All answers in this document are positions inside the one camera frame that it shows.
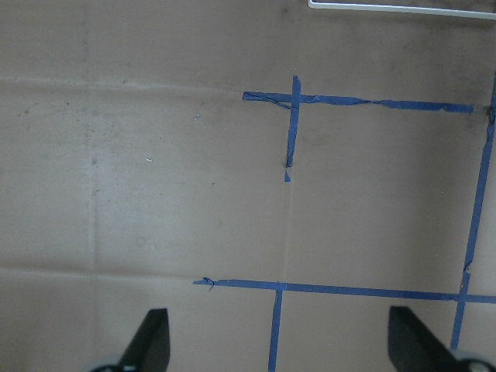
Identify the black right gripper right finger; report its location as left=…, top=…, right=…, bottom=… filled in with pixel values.
left=387, top=306, right=470, bottom=372

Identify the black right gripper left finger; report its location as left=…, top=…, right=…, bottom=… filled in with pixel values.
left=118, top=308, right=171, bottom=372

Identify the white wire cup rack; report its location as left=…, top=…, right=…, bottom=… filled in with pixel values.
left=308, top=1, right=495, bottom=20

